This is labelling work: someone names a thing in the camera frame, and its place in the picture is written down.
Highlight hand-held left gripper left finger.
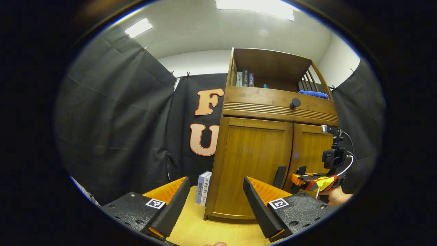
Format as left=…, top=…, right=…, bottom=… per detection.
left=99, top=176, right=191, bottom=241

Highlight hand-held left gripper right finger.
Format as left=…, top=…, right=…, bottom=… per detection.
left=243, top=176, right=337, bottom=242

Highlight wooden cabinet door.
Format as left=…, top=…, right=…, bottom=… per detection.
left=283, top=123, right=334, bottom=195
left=212, top=117, right=293, bottom=219

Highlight wooden double-door shoe cabinet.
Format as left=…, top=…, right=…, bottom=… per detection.
left=204, top=47, right=339, bottom=221

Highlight wooden cabinet drawer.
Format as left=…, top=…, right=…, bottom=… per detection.
left=223, top=85, right=339, bottom=127

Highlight pale blue spine book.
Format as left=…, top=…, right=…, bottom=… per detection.
left=195, top=171, right=209, bottom=205

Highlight white spine book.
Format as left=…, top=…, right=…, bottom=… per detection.
left=201, top=173, right=212, bottom=206

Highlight blue towel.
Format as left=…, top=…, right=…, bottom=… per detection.
left=298, top=90, right=329, bottom=100

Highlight patterned grey clothing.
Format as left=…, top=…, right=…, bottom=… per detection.
left=70, top=176, right=100, bottom=205

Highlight black backdrop cloth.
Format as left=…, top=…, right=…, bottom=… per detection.
left=55, top=26, right=386, bottom=205

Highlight large ceiling light panel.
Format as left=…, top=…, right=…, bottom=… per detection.
left=215, top=0, right=295, bottom=22

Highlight small ceiling light panel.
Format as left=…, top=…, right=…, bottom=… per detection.
left=125, top=18, right=153, bottom=38

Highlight white camera cable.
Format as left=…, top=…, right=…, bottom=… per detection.
left=336, top=155, right=354, bottom=176

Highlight black camera cable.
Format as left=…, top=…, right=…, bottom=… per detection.
left=342, top=132, right=357, bottom=162

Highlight black left door handle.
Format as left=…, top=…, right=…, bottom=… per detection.
left=273, top=166, right=287, bottom=189

